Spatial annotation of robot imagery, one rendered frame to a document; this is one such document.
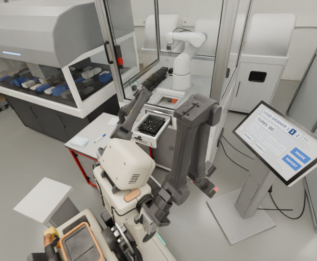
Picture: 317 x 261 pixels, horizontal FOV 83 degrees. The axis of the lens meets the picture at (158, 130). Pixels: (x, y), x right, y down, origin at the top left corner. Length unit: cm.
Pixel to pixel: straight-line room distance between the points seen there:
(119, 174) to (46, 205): 90
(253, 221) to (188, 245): 68
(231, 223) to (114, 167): 156
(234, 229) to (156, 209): 141
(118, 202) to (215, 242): 140
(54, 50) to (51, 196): 116
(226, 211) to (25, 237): 207
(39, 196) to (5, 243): 104
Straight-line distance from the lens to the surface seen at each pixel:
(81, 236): 118
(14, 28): 231
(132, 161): 72
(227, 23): 128
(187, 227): 207
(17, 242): 254
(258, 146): 140
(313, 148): 131
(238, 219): 215
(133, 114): 109
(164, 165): 230
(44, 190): 166
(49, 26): 192
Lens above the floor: 192
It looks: 40 degrees down
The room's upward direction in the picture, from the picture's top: 5 degrees counter-clockwise
